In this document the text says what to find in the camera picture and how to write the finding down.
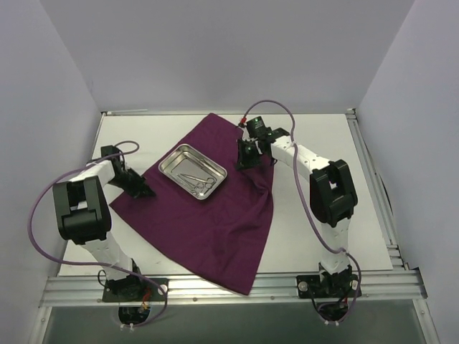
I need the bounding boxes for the purple cloth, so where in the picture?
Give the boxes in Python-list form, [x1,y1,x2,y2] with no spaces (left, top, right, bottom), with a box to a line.
[110,113,274,295]

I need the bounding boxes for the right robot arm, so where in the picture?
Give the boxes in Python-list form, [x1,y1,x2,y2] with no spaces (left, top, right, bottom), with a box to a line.
[236,124,358,296]

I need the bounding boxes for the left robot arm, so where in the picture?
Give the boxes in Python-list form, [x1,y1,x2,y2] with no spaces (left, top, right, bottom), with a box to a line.
[52,144,156,300]

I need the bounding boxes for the steel surgical scissors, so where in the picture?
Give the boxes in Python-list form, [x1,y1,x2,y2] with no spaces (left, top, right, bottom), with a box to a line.
[179,173,216,188]

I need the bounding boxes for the steel forceps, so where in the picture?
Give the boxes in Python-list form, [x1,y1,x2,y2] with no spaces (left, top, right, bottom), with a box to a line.
[179,173,215,195]

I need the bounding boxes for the steel instrument tray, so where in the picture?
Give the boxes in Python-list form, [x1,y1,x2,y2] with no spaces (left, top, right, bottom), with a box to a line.
[158,144,228,201]

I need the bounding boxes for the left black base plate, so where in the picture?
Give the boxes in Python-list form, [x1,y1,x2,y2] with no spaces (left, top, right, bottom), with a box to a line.
[102,276,169,302]

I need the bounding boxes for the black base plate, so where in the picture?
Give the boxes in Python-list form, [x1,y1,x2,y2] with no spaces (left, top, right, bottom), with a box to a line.
[295,272,362,300]
[102,276,169,302]

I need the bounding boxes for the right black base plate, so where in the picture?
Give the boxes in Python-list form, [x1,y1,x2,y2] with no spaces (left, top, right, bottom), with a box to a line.
[295,272,362,300]

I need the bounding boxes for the aluminium right rail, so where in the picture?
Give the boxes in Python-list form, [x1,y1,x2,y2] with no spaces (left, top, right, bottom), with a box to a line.
[346,108,410,270]

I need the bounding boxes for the aluminium rail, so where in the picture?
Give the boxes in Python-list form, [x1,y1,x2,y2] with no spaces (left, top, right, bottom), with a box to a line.
[346,108,410,270]
[38,269,428,308]

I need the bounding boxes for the aluminium front rail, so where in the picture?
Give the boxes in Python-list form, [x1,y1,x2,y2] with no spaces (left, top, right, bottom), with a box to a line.
[38,269,428,308]

